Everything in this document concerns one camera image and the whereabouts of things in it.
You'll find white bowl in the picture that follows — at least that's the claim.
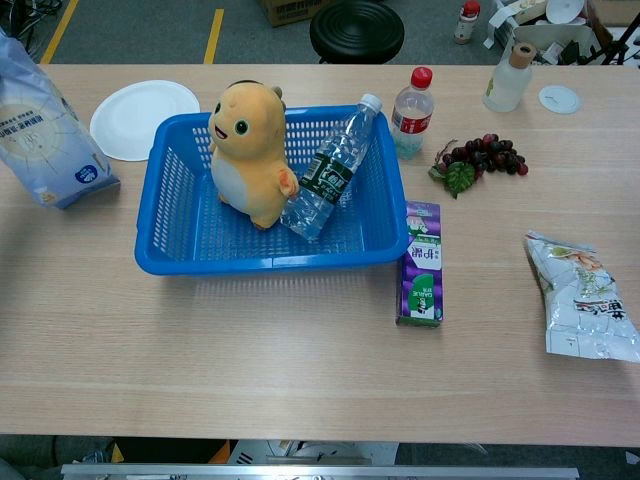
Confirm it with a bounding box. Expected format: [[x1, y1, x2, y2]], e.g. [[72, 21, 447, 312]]
[[544, 0, 589, 24]]

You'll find blue plastic mesh basket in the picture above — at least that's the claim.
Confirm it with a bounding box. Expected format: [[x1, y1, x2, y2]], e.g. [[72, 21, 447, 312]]
[[134, 103, 410, 278]]

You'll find red-capped cola bottle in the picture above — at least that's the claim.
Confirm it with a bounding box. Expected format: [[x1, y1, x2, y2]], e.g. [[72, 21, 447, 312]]
[[389, 66, 435, 161]]

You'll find purple artificial grape bunch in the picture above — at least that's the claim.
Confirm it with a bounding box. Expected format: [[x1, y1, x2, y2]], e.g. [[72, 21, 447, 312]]
[[428, 133, 530, 200]]

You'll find yellow plush toy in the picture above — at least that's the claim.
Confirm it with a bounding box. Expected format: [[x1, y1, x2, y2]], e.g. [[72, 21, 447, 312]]
[[208, 79, 300, 231]]

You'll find black round stool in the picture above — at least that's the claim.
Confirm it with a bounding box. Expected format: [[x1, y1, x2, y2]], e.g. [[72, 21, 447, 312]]
[[308, 0, 405, 65]]

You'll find white storage bin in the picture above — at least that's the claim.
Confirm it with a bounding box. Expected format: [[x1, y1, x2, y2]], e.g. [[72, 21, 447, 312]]
[[512, 22, 609, 66]]

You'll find clear water bottle green label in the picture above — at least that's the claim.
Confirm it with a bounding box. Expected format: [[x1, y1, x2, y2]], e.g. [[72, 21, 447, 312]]
[[279, 93, 384, 241]]

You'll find light purple tissue pack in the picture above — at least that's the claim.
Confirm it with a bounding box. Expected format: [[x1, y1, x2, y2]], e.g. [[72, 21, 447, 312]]
[[0, 29, 121, 210]]

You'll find white snack bag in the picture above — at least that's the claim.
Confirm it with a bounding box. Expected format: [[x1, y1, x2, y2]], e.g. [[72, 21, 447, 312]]
[[523, 229, 640, 364]]

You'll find small red-capped white bottle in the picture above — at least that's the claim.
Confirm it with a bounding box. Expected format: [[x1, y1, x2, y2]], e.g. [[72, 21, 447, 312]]
[[453, 0, 481, 46]]

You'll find purple toothpaste box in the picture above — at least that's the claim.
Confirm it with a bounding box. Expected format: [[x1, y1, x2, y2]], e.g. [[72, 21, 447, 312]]
[[395, 201, 445, 329]]

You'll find white round table grommet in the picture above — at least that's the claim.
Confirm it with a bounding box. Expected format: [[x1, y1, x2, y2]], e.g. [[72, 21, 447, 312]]
[[538, 83, 582, 115]]

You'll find cardboard box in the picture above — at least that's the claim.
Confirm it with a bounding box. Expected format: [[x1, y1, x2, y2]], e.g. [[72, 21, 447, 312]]
[[257, 0, 341, 28]]

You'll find white paper plate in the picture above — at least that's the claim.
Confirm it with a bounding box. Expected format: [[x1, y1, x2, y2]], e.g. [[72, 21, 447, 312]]
[[89, 79, 201, 163]]

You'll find frosted bottle wooden cap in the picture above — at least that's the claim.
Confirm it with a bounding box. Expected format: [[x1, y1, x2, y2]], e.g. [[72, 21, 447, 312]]
[[482, 42, 538, 113]]

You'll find aluminium rail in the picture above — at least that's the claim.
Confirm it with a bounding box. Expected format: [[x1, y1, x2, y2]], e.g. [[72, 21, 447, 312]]
[[60, 463, 580, 480]]

